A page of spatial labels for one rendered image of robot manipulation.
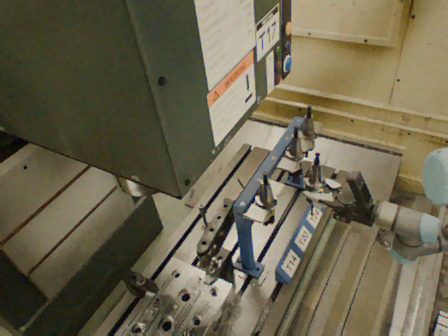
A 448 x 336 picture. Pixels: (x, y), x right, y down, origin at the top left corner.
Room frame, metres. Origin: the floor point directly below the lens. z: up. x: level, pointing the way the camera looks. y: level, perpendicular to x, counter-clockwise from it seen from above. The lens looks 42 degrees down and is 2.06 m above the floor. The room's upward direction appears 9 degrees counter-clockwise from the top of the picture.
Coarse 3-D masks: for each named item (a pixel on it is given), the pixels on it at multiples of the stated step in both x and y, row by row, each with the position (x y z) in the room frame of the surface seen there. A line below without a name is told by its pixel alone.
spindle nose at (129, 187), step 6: (114, 180) 0.60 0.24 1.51; (120, 180) 0.58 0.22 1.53; (126, 180) 0.57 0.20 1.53; (120, 186) 0.58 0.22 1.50; (126, 186) 0.57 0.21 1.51; (132, 186) 0.56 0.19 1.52; (138, 186) 0.56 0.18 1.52; (144, 186) 0.56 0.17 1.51; (126, 192) 0.58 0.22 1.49; (132, 192) 0.57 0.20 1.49; (138, 192) 0.56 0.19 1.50; (144, 192) 0.56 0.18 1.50; (150, 192) 0.56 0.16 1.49; (156, 192) 0.56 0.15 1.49
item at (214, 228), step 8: (224, 200) 0.98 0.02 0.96; (232, 200) 0.98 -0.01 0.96; (224, 208) 0.94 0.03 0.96; (232, 208) 0.95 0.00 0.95; (216, 216) 0.91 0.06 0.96; (224, 216) 0.91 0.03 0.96; (232, 216) 0.94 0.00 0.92; (216, 224) 0.88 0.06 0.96; (208, 232) 0.84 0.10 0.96; (216, 232) 0.84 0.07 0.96; (200, 240) 0.81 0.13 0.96; (208, 240) 0.81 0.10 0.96; (200, 248) 0.78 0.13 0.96; (208, 248) 0.78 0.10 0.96; (208, 256) 0.79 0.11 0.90
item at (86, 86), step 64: (0, 0) 0.55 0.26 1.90; (64, 0) 0.48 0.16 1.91; (128, 0) 0.43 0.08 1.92; (192, 0) 0.51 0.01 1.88; (256, 0) 0.66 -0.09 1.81; (0, 64) 0.61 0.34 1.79; (64, 64) 0.51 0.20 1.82; (128, 64) 0.43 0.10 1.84; (192, 64) 0.49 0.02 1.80; (256, 64) 0.65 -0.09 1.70; (0, 128) 0.69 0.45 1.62; (64, 128) 0.55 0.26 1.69; (128, 128) 0.46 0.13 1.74; (192, 128) 0.47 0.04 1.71
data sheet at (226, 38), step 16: (208, 0) 0.54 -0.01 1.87; (224, 0) 0.57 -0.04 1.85; (240, 0) 0.61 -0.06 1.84; (208, 16) 0.54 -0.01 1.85; (224, 16) 0.57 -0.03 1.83; (240, 16) 0.61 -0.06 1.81; (208, 32) 0.53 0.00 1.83; (224, 32) 0.57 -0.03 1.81; (240, 32) 0.61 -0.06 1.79; (208, 48) 0.53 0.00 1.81; (224, 48) 0.56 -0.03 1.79; (240, 48) 0.60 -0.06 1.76; (208, 64) 0.52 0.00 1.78; (224, 64) 0.56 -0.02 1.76; (208, 80) 0.52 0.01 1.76
